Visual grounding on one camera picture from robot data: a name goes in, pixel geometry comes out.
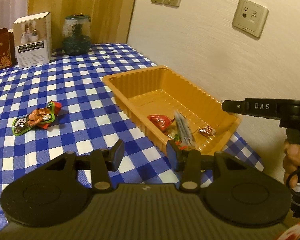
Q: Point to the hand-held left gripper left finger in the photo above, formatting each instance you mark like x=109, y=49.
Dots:
x=117, y=153

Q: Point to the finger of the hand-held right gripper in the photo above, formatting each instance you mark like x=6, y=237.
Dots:
x=240, y=107

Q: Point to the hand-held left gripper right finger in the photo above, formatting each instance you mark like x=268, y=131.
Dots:
x=173, y=155

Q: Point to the red yellow print snack packet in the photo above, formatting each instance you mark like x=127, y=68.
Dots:
x=172, y=133

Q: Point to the clear seaweed snack packet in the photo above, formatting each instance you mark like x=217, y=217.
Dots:
x=184, y=130

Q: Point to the plain red snack packet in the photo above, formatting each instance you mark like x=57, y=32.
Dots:
x=160, y=121

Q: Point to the dark red snack packet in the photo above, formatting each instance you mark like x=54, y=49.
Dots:
x=207, y=131

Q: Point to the orange plastic tray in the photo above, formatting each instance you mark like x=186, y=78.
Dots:
x=152, y=87

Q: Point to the red green sausage packet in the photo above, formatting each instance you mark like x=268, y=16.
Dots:
x=36, y=117

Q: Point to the person's right hand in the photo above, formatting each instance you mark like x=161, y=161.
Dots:
x=295, y=157

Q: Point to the blue white checkered tablecloth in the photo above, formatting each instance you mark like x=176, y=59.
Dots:
x=77, y=85

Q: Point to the red white object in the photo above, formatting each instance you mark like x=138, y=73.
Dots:
x=293, y=233

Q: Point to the glass dome green base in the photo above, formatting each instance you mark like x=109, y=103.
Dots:
x=77, y=37

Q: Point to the white cardboard box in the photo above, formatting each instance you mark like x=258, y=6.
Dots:
x=32, y=42

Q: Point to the red gold print box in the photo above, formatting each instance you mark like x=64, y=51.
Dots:
x=1, y=50

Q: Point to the tan curtain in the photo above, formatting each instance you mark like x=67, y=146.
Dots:
x=90, y=0

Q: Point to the beige network wall plate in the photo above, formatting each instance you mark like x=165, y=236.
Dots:
x=250, y=17

